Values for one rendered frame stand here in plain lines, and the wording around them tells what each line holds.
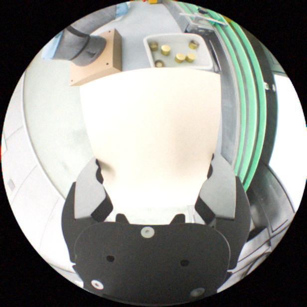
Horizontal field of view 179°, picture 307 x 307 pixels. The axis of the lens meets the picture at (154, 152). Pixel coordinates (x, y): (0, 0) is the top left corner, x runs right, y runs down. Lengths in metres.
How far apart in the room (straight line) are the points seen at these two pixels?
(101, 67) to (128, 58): 0.14
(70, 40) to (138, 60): 0.31
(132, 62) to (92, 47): 0.19
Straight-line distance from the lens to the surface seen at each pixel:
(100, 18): 0.33
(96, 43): 0.43
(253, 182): 0.76
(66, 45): 0.35
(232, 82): 0.44
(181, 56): 0.44
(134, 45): 0.53
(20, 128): 3.51
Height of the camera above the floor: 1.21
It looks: 60 degrees down
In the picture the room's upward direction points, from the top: 178 degrees counter-clockwise
